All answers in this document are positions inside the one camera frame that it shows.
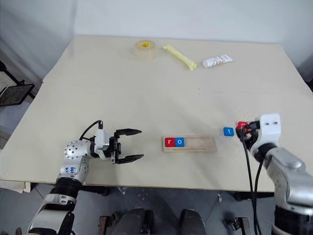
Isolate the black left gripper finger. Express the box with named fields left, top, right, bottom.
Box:
left=115, top=154, right=145, bottom=165
left=114, top=128, right=143, bottom=138

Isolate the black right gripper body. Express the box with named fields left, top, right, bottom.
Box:
left=244, top=119, right=261, bottom=150

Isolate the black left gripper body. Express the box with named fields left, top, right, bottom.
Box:
left=109, top=135, right=122, bottom=164

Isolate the wooden letter tray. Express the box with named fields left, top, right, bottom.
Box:
left=162, top=135, right=218, bottom=153

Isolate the dark rounded shape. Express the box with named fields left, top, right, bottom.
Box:
left=111, top=207, right=155, bottom=235
left=180, top=209, right=205, bottom=235

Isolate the white squeeze tube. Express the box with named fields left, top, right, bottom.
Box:
left=202, top=54, right=234, bottom=69

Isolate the clear tape roll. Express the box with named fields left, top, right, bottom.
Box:
left=134, top=40, right=157, bottom=62

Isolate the yellow wrapped stick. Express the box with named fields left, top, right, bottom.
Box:
left=162, top=44, right=198, bottom=71

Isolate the black mesh chair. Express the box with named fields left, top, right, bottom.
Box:
left=0, top=60, right=36, bottom=108

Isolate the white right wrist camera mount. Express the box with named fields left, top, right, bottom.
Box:
left=249, top=113, right=282, bottom=153

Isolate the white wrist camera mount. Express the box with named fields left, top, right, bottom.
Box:
left=249, top=113, right=282, bottom=153
left=93, top=128, right=111, bottom=161

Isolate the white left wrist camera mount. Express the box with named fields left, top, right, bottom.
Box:
left=93, top=128, right=111, bottom=161

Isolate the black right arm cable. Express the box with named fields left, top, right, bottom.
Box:
left=240, top=127, right=265, bottom=235

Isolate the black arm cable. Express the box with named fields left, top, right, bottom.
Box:
left=240, top=127, right=265, bottom=235
left=79, top=119, right=104, bottom=141

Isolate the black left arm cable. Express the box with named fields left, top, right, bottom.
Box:
left=79, top=119, right=104, bottom=141

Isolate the black table frame bar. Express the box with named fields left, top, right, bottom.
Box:
left=233, top=191, right=275, bottom=202
left=79, top=185, right=110, bottom=196

